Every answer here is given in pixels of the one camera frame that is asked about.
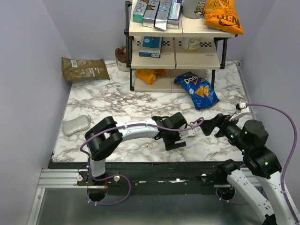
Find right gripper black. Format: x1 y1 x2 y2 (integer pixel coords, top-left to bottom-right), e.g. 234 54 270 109
197 112 250 153

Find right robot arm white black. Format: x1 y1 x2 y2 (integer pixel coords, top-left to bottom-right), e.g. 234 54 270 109
200 114 300 225

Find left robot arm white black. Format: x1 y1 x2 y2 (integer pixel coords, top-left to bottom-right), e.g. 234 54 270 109
85 112 195 185

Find blue Doritos chip bag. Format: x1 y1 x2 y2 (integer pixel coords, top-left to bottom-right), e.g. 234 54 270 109
174 71 219 110

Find small orange snack bag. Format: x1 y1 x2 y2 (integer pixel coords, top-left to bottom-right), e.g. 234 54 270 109
135 69 166 84

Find white green cup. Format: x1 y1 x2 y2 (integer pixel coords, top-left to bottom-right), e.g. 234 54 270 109
181 37 202 51

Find blue box middle shelf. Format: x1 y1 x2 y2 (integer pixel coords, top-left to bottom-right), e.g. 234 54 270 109
139 36 163 58

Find white cup brown contents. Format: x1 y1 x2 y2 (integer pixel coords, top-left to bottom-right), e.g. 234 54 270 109
115 46 130 72

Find orange chip bag top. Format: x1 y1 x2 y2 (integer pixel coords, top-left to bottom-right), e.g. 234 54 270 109
204 0 244 35

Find blue white toothpaste box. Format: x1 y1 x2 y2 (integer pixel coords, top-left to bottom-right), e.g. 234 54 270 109
167 0 182 29

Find silver toothpaste box left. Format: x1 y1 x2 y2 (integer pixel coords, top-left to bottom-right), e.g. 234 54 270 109
142 0 160 28

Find brown coffee bag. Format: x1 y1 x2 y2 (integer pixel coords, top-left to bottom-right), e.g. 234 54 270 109
61 57 110 82

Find white mug with cartoon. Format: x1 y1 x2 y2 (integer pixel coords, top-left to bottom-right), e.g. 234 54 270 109
182 0 207 19

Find teal toothpaste box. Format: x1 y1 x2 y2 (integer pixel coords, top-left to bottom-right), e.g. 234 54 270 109
132 0 149 23

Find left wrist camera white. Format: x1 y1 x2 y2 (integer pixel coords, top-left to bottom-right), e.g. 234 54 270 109
179 129 197 139

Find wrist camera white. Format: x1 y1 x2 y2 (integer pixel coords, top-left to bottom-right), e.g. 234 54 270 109
179 129 197 139
230 102 250 121

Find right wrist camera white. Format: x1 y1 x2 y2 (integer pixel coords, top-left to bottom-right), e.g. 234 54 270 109
230 102 250 121

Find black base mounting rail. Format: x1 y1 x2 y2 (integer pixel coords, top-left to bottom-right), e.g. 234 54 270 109
48 162 236 200

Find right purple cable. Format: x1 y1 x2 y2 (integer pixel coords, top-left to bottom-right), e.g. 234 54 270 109
215 103 297 220

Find purple cable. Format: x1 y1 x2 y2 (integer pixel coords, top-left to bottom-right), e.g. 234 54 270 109
80 117 204 206
215 103 297 220

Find beige shelf rack black frame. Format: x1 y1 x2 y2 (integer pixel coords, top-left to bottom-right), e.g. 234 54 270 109
124 0 235 92

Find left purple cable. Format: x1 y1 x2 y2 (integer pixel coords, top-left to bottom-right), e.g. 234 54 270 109
80 117 204 206

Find aluminium frame rail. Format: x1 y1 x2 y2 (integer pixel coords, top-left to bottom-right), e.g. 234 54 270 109
37 169 85 188

